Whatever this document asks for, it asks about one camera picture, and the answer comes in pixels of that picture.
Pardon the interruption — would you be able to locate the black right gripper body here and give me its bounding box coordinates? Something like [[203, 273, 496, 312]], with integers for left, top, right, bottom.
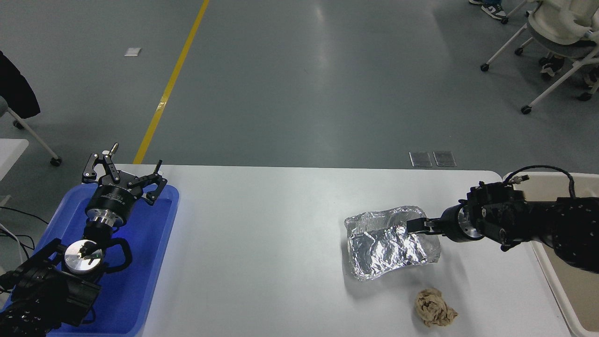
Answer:
[[440, 205, 465, 242]]

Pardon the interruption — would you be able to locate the large pale bin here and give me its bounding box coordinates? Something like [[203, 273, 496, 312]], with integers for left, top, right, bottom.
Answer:
[[502, 172, 599, 337]]

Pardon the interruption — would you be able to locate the grey chair with casters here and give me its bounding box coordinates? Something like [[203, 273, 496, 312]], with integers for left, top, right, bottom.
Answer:
[[0, 96, 63, 167]]

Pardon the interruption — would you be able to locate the white office chair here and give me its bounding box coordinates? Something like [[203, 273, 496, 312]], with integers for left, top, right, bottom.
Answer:
[[481, 0, 599, 115]]

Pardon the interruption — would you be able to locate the chair leg with caster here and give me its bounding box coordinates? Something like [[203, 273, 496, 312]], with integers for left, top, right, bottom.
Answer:
[[502, 0, 528, 25]]

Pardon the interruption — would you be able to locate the crumpled tan paper ball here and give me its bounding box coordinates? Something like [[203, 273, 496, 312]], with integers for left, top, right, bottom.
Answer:
[[414, 287, 459, 328]]

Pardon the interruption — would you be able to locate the blue plastic tray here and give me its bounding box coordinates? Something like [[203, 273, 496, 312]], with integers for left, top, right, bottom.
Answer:
[[0, 183, 181, 337]]

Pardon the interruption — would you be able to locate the clear floor plate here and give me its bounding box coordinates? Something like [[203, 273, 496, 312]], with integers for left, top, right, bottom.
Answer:
[[409, 151, 433, 168], [433, 151, 457, 168]]

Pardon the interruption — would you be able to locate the silver foil tray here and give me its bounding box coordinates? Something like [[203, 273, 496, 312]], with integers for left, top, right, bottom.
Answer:
[[344, 205, 442, 282]]

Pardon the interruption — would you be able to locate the black cable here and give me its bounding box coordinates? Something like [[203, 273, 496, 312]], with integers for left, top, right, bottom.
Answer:
[[0, 206, 50, 256]]

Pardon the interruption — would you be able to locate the small white table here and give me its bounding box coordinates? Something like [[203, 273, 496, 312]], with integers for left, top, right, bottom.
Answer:
[[0, 139, 29, 181]]

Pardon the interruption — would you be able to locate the white cable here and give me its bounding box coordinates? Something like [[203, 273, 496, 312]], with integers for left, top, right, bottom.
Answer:
[[0, 223, 25, 265]]

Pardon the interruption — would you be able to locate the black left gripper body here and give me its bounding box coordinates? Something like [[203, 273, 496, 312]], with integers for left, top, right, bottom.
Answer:
[[86, 172, 141, 223]]

